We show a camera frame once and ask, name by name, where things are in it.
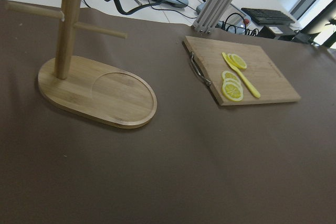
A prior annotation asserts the lemon slice under knife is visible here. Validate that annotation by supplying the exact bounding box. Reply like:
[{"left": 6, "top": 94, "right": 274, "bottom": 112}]
[{"left": 226, "top": 54, "right": 236, "bottom": 65}]

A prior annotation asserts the upper lemon slice of row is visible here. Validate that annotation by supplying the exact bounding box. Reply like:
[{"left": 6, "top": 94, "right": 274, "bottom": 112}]
[{"left": 222, "top": 70, "right": 240, "bottom": 81}]

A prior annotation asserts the lemon slice beside knife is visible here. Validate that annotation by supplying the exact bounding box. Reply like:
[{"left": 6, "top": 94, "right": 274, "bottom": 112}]
[{"left": 230, "top": 54, "right": 247, "bottom": 69}]

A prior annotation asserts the middle lemon slice of row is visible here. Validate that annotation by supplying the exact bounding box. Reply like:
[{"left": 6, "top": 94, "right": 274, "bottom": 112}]
[{"left": 223, "top": 78, "right": 242, "bottom": 87}]

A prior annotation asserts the yellow plastic knife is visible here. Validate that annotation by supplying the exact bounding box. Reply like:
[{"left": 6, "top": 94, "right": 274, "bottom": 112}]
[{"left": 222, "top": 52, "right": 261, "bottom": 98}]

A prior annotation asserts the aluminium camera post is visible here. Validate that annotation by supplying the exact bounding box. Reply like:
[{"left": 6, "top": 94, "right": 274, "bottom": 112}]
[{"left": 192, "top": 0, "right": 232, "bottom": 34}]

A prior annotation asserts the black keyboard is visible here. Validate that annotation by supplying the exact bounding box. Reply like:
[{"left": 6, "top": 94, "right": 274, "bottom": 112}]
[{"left": 241, "top": 7, "right": 295, "bottom": 25}]

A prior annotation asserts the wooden cup storage rack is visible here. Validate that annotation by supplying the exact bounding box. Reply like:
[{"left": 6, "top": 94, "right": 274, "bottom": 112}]
[{"left": 6, "top": 0, "right": 157, "bottom": 129}]

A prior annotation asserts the bamboo cutting board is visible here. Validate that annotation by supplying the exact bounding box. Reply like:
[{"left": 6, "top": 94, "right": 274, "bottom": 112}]
[{"left": 184, "top": 36, "right": 301, "bottom": 106}]

